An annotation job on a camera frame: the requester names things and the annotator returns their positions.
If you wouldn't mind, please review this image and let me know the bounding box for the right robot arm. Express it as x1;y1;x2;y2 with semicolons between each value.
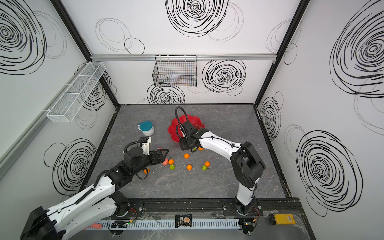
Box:
175;121;266;216

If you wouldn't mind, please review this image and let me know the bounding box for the yellow black-capped container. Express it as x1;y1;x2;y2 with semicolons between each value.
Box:
268;214;296;225

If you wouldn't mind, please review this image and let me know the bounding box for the white mesh wall shelf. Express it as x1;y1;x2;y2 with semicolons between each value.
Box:
47;62;106;123

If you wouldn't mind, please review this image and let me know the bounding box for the white slotted cable duct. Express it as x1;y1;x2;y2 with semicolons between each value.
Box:
86;219;241;231

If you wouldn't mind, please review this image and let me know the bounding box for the black snack packet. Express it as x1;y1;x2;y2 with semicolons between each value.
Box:
175;214;193;229

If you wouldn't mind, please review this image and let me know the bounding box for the black wire basket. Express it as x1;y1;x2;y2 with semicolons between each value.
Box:
152;55;198;88

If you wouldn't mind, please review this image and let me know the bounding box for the white mug with teal lid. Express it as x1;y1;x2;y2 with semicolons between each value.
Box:
138;121;155;137

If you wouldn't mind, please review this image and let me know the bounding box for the pink plastic scoop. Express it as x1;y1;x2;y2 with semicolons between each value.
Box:
88;223;103;230

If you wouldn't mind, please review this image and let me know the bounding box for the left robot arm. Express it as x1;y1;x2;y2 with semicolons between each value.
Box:
20;147;169;240

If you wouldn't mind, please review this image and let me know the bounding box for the red flower-shaped fruit bowl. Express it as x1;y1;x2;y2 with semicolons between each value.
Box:
168;115;205;143

